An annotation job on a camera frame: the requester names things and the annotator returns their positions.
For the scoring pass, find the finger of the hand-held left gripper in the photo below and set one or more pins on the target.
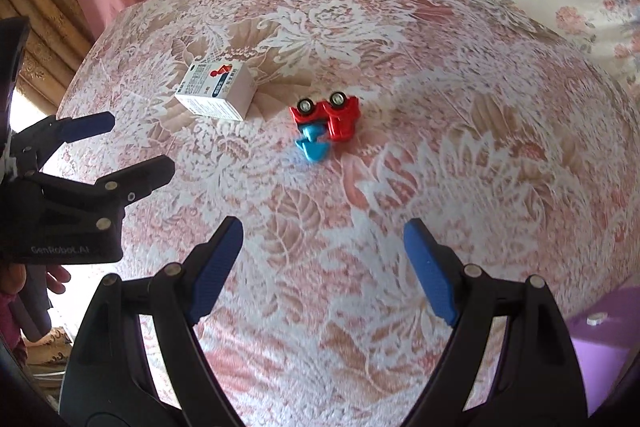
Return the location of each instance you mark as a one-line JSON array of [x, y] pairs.
[[87, 124], [142, 174]]

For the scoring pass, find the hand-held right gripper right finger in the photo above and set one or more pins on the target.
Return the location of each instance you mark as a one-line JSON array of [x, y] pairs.
[[432, 272]]

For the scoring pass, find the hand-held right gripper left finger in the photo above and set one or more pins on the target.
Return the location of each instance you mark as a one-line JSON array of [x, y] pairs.
[[215, 272]]

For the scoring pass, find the white medicine box red mark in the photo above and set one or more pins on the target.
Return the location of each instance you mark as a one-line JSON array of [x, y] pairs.
[[217, 92]]

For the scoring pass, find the red and blue toy car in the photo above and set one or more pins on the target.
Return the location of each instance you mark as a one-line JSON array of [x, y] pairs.
[[330, 119]]

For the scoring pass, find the purple box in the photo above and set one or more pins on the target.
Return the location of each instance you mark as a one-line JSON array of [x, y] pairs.
[[600, 362]]

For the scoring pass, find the person's left forearm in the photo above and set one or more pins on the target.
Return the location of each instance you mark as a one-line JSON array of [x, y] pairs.
[[9, 322]]

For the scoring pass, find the person's left hand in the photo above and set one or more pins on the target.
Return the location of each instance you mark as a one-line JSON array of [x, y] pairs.
[[57, 279]]

